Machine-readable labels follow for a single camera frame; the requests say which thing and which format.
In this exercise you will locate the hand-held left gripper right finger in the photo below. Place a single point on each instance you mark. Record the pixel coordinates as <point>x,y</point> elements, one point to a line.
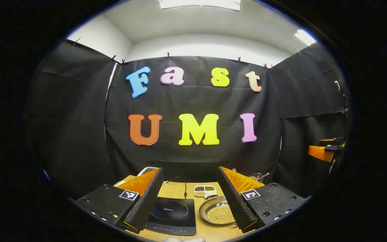
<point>233,201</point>

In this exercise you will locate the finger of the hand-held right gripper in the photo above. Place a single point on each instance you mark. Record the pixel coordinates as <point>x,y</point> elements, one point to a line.
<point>319,153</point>

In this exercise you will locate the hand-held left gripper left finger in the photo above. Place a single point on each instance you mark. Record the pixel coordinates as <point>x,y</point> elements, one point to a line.
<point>146,205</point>

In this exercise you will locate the heap of pale soybeans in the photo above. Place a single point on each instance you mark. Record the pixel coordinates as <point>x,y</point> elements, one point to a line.
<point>221,214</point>

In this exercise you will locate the black induction cooktop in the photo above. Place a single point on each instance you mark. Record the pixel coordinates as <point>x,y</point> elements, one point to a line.
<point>176,215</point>

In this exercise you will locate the white divided bean dish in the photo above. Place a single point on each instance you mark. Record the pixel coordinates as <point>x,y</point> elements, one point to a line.
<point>204,191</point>

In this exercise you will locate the white toaster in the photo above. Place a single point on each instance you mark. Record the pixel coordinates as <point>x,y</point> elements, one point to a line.
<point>144,170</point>

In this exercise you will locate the metal spoon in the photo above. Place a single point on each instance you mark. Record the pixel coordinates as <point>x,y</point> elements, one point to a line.
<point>264,175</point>

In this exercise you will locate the ceiling light panel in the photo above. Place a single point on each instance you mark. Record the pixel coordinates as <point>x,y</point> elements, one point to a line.
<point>200,3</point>
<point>305,37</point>

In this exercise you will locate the black backdrop cloth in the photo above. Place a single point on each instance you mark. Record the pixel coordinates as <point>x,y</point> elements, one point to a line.
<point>197,97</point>

